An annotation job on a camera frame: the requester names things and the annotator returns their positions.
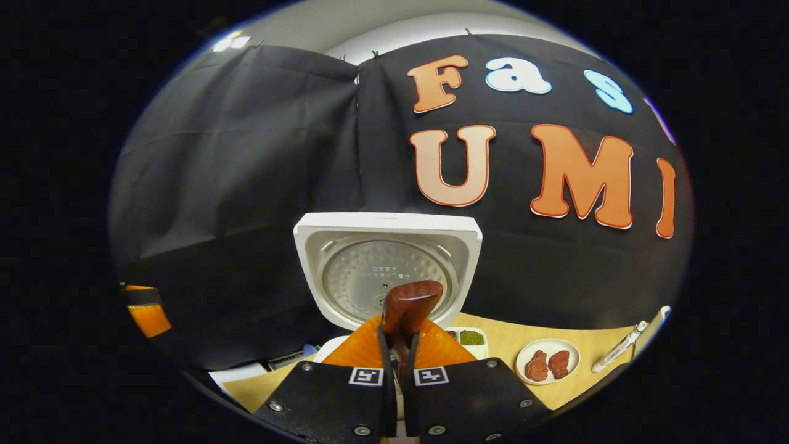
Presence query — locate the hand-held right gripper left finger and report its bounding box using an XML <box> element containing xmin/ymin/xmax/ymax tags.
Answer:
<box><xmin>254</xmin><ymin>314</ymin><xmax>398</xmax><ymax>442</ymax></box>

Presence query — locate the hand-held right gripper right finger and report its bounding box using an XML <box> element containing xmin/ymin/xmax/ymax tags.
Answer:
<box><xmin>404</xmin><ymin>314</ymin><xmax>552</xmax><ymax>442</ymax></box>

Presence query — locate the brown wooden spoon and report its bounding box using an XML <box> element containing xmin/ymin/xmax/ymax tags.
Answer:
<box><xmin>381</xmin><ymin>281</ymin><xmax>444</xmax><ymax>383</ymax></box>

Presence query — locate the white rice cooker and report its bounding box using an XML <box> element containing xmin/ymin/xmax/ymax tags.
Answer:
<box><xmin>293</xmin><ymin>212</ymin><xmax>483</xmax><ymax>364</ymax></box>

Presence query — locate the white divided bean dish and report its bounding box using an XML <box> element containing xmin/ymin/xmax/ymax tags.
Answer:
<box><xmin>445</xmin><ymin>327</ymin><xmax>489</xmax><ymax>360</ymax></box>

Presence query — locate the white box with blue part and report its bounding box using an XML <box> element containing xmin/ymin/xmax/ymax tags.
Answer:
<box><xmin>208</xmin><ymin>344</ymin><xmax>318</xmax><ymax>389</ymax></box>

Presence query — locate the white round plate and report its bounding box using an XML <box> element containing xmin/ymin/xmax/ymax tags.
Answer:
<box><xmin>515</xmin><ymin>338</ymin><xmax>581</xmax><ymax>385</ymax></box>

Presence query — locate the white drink bottle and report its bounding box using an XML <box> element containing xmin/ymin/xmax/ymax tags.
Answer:
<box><xmin>592</xmin><ymin>321</ymin><xmax>649</xmax><ymax>374</ymax></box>

